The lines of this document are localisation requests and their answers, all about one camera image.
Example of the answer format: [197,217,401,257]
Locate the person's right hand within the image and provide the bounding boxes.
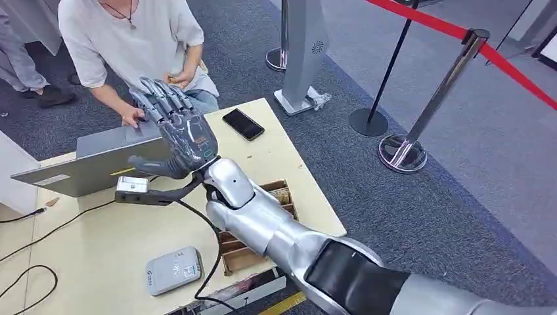
[121,106,145,129]

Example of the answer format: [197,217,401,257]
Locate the person's left hand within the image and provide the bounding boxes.
[167,70,195,91]

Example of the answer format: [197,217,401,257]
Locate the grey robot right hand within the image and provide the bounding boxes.
[128,77,219,180]

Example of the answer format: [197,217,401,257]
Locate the grey laptop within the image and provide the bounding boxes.
[11,121,173,199]

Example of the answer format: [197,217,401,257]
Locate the black smartphone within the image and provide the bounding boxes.
[222,108,265,142]

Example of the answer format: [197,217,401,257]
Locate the chrome stanchion behind kiosk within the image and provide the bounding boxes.
[265,0,291,73]

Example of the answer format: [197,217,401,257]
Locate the standing person in grey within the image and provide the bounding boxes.
[0,7,78,109]

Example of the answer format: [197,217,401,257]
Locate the grey kiosk stand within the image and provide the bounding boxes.
[273,0,332,117]

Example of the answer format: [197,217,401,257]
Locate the wooden card box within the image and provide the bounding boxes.
[217,179,300,278]

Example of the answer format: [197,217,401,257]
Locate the white cabinet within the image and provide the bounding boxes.
[0,131,40,215]

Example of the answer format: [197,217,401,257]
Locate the grey flat router box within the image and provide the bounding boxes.
[145,245,204,297]

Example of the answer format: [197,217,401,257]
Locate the clear plastic wrap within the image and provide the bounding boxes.
[306,86,333,112]

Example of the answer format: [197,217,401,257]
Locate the yellow floor tape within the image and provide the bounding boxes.
[260,291,308,315]

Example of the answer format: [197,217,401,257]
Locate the red barrier belt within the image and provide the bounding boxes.
[365,0,557,111]

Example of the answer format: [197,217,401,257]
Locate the black framed board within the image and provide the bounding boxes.
[532,26,557,72]

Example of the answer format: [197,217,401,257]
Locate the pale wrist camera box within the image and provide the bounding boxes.
[116,176,150,195]

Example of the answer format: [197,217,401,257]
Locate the black cord necklace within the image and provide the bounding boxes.
[101,0,137,30]

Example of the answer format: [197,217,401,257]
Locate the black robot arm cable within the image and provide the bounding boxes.
[176,199,240,315]

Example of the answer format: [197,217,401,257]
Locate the long black laptop cable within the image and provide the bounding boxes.
[0,175,160,264]

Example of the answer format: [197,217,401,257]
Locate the black cable with plug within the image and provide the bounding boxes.
[0,207,47,224]

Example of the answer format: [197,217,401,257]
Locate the white desk frame rail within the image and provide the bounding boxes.
[167,271,288,315]

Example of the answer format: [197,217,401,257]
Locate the looped black cable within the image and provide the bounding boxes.
[0,264,59,315]

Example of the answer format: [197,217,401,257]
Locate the black stanchion post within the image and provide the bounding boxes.
[349,0,421,137]

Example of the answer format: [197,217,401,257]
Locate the chrome stanchion post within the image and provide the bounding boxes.
[377,28,491,175]

